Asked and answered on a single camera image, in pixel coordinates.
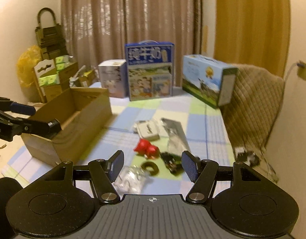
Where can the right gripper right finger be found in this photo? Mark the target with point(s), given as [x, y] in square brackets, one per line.
[202, 173]

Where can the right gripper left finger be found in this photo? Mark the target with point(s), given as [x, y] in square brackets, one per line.
[103, 174]

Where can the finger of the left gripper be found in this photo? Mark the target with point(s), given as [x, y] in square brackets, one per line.
[7, 105]
[34, 126]

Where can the clear plastic packaged rack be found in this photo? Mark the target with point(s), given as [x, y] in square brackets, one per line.
[131, 180]

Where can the open cardboard box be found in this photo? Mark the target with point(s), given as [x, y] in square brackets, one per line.
[82, 112]

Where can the silver foil bag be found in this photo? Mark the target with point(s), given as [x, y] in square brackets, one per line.
[177, 142]

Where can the red toy figure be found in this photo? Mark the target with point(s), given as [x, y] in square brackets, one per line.
[146, 149]

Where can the yellow plastic bag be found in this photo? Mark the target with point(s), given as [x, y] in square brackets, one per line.
[25, 65]

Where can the cardboard box with green packs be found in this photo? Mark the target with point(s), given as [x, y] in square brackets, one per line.
[54, 72]

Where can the white power adapter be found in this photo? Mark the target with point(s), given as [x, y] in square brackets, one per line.
[147, 130]

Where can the small white product box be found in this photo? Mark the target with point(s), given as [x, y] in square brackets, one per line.
[113, 77]

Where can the light blue milk carton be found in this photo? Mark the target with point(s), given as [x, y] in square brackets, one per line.
[208, 80]

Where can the brown quilted chair cover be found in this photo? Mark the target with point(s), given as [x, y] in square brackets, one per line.
[255, 104]

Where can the dark blue milk carton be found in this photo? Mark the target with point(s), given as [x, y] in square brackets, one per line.
[150, 69]

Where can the brown window curtain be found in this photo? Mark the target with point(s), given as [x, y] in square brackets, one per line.
[97, 30]

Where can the power strip with cables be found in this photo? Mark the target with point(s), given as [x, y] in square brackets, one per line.
[242, 154]

